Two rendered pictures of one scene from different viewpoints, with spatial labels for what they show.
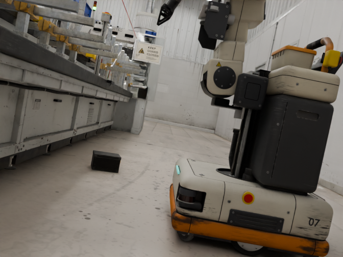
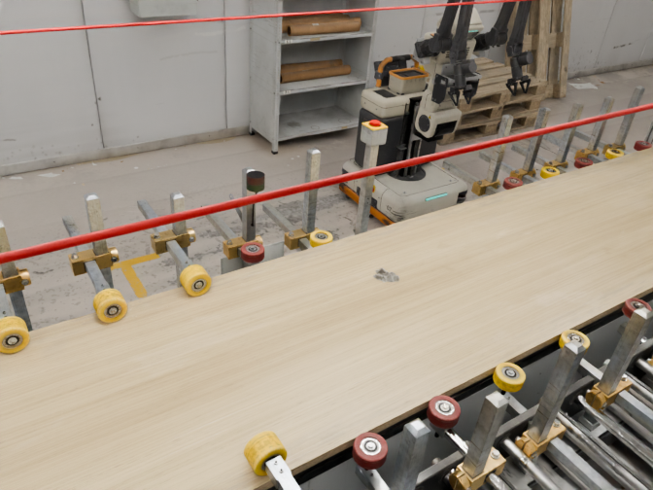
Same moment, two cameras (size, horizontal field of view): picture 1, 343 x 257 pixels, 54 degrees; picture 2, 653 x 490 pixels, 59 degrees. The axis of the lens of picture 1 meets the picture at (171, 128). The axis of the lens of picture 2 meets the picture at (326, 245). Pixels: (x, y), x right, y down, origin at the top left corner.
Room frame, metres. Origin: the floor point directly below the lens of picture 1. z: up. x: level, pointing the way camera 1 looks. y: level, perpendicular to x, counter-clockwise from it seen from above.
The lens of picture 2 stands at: (4.05, 2.30, 2.02)
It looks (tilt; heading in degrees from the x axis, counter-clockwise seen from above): 34 degrees down; 236
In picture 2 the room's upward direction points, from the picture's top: 5 degrees clockwise
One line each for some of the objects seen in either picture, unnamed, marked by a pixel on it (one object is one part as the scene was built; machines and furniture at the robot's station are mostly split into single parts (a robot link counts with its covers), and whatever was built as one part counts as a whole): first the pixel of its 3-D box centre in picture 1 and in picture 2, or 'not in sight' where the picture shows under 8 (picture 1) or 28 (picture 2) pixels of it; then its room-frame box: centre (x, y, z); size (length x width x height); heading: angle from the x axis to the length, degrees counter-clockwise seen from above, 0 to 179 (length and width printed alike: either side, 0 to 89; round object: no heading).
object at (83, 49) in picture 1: (83, 50); (476, 183); (2.13, 0.64, 0.80); 0.43 x 0.03 x 0.04; 92
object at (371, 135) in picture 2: (105, 18); (373, 134); (2.82, 0.71, 1.18); 0.07 x 0.07 x 0.08; 2
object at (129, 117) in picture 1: (106, 74); not in sight; (6.20, 1.38, 0.95); 1.65 x 0.70 x 1.90; 92
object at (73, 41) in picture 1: (73, 41); (512, 171); (1.88, 0.63, 0.81); 0.43 x 0.03 x 0.04; 92
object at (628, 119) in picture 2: not in sight; (624, 129); (1.09, 0.65, 0.92); 0.04 x 0.04 x 0.48; 2
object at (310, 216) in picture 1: (239, 199); (402, 187); (1.66, -0.40, 0.16); 0.67 x 0.64 x 0.25; 92
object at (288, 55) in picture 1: (290, 63); (407, 81); (1.66, -0.51, 0.87); 0.23 x 0.15 x 0.11; 2
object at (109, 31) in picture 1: (105, 53); (309, 208); (3.08, 0.72, 0.93); 0.04 x 0.04 x 0.48; 2
